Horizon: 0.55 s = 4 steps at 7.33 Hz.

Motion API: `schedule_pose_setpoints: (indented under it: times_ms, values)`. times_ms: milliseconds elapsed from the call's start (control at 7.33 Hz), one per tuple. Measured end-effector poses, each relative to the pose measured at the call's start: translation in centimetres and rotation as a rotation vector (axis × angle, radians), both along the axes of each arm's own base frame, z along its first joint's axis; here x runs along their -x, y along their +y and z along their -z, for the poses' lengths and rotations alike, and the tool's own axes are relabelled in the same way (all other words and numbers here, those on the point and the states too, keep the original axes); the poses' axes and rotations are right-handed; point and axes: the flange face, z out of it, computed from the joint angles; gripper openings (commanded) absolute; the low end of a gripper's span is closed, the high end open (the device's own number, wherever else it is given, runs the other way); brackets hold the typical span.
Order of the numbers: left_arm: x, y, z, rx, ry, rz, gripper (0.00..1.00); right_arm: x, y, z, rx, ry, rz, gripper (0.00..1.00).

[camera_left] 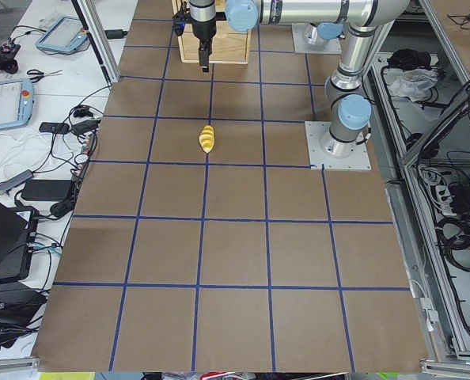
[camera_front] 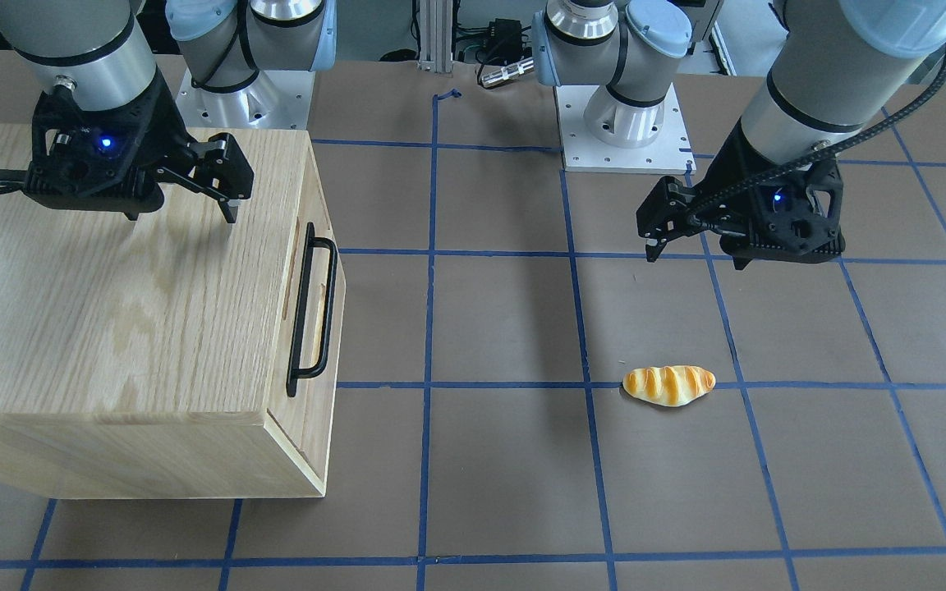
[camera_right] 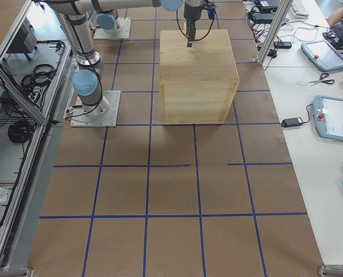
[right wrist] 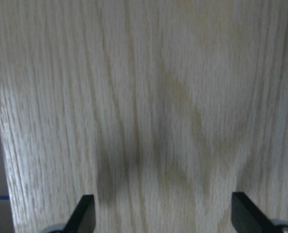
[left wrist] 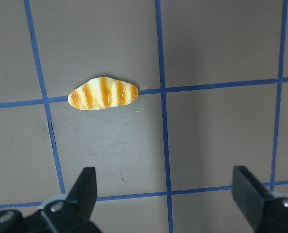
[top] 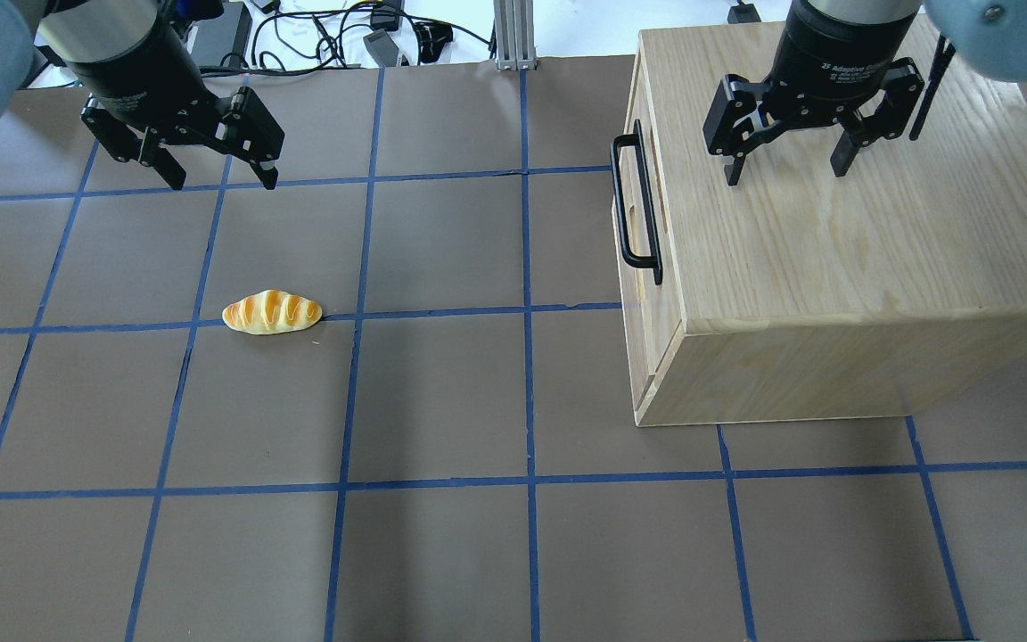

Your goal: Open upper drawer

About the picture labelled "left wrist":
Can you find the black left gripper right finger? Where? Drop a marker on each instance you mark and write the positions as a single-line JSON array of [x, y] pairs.
[[265, 211]]

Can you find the toy bread croissant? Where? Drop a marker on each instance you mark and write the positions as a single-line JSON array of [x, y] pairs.
[[102, 93]]

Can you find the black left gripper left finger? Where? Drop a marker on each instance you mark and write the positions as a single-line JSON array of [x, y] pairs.
[[59, 214]]

